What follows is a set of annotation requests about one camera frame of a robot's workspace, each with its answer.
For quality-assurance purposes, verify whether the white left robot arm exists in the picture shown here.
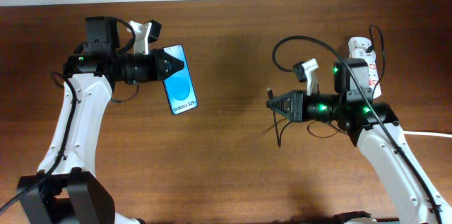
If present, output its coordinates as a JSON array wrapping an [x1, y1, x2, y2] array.
[[1, 16, 185, 223]]

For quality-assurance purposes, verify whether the blue Galaxy smartphone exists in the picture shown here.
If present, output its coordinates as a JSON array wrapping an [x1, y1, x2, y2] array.
[[163, 45, 198, 115]]

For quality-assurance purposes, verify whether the white power strip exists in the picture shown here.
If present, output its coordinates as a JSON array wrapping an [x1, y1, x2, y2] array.
[[347, 37, 383, 100]]

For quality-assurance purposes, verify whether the black USB charging cable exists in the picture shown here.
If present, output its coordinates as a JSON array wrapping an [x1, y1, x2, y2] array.
[[261, 25, 386, 148]]

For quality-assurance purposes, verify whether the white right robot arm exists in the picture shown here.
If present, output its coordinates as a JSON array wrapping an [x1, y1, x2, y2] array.
[[266, 59, 451, 223]]

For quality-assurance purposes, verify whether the white power strip cord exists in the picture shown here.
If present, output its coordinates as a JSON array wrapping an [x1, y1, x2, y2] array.
[[402, 130, 452, 139]]

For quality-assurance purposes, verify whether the white USB charger adapter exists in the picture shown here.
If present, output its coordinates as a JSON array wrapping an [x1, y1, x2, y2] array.
[[348, 37, 376, 60]]

